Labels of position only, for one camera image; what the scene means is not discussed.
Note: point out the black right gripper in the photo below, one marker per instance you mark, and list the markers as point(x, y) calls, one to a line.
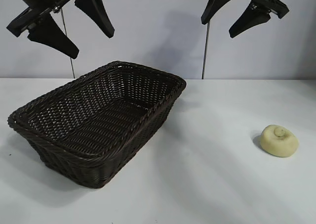
point(269, 1)

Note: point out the dark brown woven basket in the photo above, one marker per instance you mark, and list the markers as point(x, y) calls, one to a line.
point(98, 115)

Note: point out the pale yellow egg yolk pastry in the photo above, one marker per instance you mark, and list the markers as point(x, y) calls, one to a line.
point(279, 142)

